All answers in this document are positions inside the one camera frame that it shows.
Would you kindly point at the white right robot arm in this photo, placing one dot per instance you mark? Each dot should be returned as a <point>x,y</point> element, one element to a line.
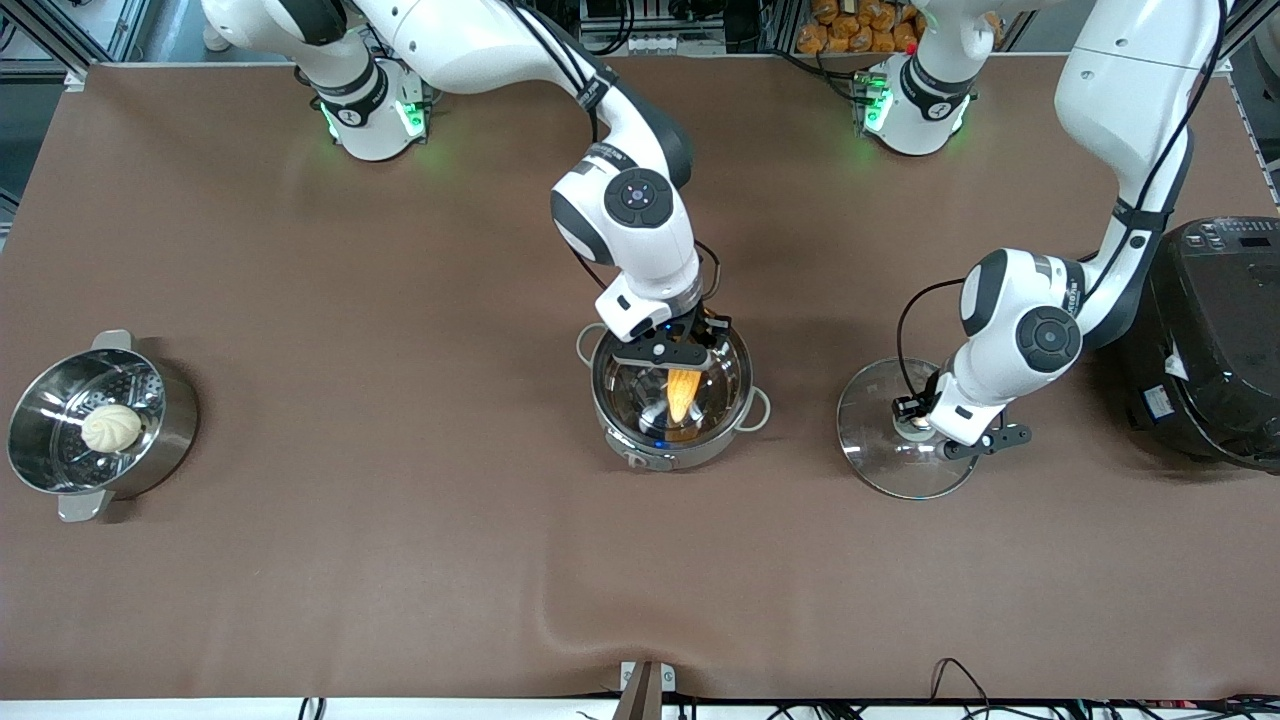
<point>630,210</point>

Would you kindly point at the brown table cover mat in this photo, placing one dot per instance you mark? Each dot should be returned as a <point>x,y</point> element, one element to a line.
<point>400,560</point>

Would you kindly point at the stainless steel steamer pot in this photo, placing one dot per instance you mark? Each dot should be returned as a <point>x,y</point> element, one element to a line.
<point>170,420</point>

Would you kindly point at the metal table clamp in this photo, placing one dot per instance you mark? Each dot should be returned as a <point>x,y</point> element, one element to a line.
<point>646,690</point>

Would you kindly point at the white power strip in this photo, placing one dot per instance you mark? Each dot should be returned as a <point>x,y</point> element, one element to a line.
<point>655,44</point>

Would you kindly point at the black rice cooker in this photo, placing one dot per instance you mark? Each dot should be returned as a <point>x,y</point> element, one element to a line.
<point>1220,350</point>

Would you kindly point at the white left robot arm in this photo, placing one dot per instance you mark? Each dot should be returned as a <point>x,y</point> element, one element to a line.
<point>1030,320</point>

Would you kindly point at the round glass pot lid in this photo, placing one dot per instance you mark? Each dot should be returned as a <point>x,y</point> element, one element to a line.
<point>880,450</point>

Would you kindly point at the aluminium frame rail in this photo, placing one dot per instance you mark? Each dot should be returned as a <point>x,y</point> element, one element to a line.
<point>70,25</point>

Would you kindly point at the white steamed bun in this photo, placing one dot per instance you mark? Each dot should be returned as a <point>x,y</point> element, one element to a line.
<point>111,428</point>

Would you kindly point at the yellow corn cob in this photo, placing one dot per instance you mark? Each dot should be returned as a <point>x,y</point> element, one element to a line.
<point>683,395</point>

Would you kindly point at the grey electric cooking pot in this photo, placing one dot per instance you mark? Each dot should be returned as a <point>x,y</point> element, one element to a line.
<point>690,458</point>

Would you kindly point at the bag of orange buns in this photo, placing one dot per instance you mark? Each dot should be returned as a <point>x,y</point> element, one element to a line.
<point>860,25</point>

